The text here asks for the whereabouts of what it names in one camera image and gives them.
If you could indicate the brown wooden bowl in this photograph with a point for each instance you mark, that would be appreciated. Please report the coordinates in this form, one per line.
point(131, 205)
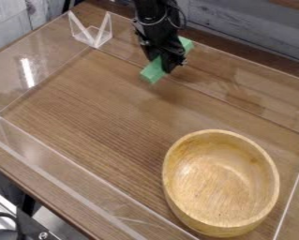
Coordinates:
point(220, 182)

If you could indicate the clear acrylic enclosure wall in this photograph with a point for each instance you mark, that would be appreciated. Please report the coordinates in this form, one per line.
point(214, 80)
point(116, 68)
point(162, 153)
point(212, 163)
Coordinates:
point(85, 128)

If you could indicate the green rectangular block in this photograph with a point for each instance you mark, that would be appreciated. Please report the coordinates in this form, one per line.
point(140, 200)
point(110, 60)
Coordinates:
point(152, 72)

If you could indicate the clear acrylic corner bracket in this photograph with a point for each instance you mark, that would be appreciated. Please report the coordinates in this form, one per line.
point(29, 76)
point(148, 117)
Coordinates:
point(94, 36)

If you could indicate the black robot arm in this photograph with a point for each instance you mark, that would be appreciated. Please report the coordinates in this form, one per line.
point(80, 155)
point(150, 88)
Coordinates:
point(151, 10)

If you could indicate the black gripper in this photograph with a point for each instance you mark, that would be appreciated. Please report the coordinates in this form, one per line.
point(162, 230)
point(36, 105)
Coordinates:
point(159, 40)

